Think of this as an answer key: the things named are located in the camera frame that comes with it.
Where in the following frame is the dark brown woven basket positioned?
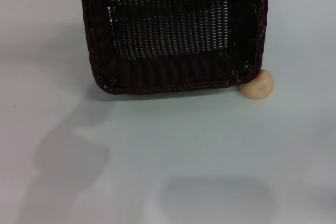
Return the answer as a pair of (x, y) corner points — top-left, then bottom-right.
(81, 0), (269, 96)

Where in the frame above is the cream bun with red top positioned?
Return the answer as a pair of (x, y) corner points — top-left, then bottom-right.
(238, 69), (275, 101)

